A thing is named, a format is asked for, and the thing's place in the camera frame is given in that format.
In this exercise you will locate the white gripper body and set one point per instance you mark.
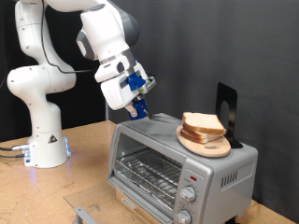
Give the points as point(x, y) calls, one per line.
point(113, 95)

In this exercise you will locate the vertical metal pole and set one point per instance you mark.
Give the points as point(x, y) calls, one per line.
point(107, 113)

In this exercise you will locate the silver toaster oven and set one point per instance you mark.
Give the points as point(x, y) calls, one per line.
point(224, 199)

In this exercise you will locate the round wooden board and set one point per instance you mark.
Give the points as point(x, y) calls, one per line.
point(215, 149)

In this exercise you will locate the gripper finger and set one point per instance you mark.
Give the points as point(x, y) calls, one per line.
point(131, 111)

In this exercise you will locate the black metal bookend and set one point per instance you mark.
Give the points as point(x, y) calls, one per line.
point(232, 99)

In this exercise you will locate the crumpled aluminium foil liner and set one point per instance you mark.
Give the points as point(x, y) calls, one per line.
point(137, 183)

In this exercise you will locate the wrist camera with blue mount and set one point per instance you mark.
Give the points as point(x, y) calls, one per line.
point(135, 81)

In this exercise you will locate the silver oven knob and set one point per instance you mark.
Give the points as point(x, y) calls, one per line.
point(188, 193)
point(183, 217)

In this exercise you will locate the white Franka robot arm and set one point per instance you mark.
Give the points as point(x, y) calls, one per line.
point(40, 124)

